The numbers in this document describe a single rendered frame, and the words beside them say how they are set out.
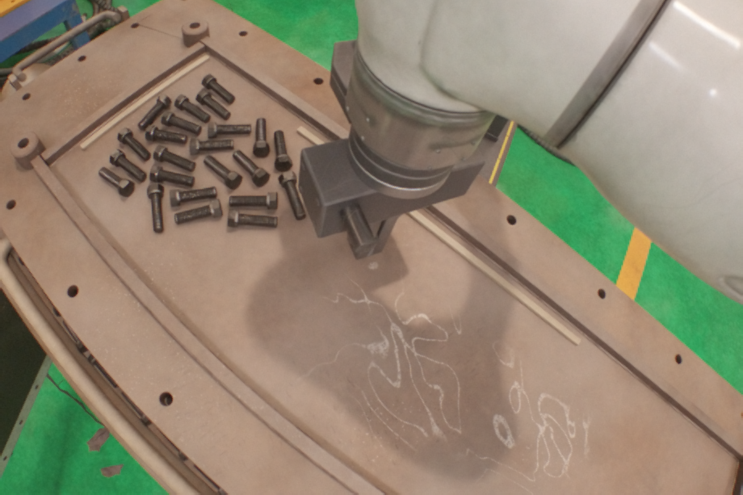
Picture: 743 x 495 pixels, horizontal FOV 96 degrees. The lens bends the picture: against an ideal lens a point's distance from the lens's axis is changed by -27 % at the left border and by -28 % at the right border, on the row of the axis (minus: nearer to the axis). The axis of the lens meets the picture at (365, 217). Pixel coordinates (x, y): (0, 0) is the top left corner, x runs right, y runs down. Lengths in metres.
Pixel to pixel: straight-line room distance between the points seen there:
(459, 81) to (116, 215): 0.41
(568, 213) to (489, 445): 2.17
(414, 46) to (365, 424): 0.33
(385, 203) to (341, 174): 0.04
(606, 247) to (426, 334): 2.22
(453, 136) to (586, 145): 0.09
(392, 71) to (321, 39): 2.64
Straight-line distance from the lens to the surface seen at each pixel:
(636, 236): 2.84
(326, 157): 0.30
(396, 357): 0.44
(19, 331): 1.13
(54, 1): 2.44
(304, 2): 3.19
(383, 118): 0.23
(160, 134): 0.54
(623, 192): 0.18
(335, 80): 0.32
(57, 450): 2.03
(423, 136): 0.23
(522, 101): 0.18
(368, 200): 0.30
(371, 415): 0.42
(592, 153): 0.18
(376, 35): 0.20
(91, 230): 0.50
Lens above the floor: 1.78
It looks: 60 degrees down
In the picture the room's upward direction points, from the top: 19 degrees clockwise
